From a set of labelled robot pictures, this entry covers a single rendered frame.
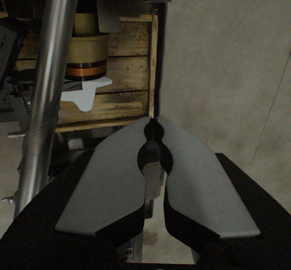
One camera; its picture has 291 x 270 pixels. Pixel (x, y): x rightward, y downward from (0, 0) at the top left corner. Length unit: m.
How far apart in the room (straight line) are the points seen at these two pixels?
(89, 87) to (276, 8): 1.77
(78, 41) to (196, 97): 1.53
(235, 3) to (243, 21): 0.16
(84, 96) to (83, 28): 0.10
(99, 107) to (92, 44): 0.31
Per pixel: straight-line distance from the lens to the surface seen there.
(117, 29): 0.32
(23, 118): 0.36
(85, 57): 0.31
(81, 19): 0.31
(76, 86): 0.33
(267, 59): 2.06
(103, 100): 0.58
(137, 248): 1.27
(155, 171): 0.67
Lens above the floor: 1.42
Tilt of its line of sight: 56 degrees down
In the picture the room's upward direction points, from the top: 154 degrees clockwise
